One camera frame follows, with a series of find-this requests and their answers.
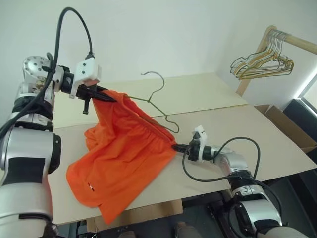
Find open brown cardboard box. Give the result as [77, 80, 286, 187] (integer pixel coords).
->
[254, 104, 317, 153]

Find orange shorts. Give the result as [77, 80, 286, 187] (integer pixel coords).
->
[65, 89, 178, 225]

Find bunch of gold hangers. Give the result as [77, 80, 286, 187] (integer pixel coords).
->
[232, 32, 295, 80]

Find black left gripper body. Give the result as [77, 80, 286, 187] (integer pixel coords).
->
[75, 83, 99, 115]

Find olive green wire hanger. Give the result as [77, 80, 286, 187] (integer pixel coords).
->
[123, 71, 179, 134]

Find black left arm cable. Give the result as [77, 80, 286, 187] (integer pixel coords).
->
[0, 6, 96, 139]

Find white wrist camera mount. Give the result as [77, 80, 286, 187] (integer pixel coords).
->
[69, 57, 103, 99]
[192, 125, 213, 163]

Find black rectangular object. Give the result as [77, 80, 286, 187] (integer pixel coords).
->
[282, 98, 317, 129]

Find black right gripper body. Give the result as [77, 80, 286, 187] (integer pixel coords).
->
[187, 133, 202, 161]

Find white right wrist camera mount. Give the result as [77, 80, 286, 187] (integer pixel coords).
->
[192, 125, 213, 163]

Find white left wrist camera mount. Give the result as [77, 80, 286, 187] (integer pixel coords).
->
[69, 57, 103, 99]

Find wooden clothes rack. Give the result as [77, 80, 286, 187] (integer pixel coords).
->
[235, 25, 317, 96]

